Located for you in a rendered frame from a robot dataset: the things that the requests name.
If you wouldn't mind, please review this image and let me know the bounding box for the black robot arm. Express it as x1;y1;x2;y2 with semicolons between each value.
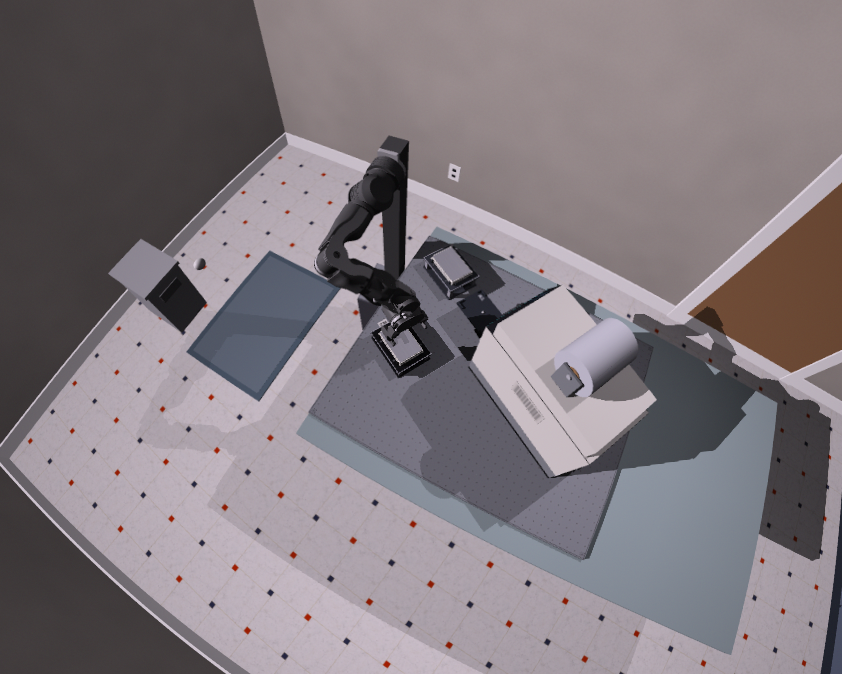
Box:
314;148;419;319

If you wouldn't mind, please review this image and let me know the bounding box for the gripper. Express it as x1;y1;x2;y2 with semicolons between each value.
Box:
381;296;428;346

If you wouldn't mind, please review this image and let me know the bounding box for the pale grey cylinder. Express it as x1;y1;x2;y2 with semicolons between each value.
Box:
554;318;638;397

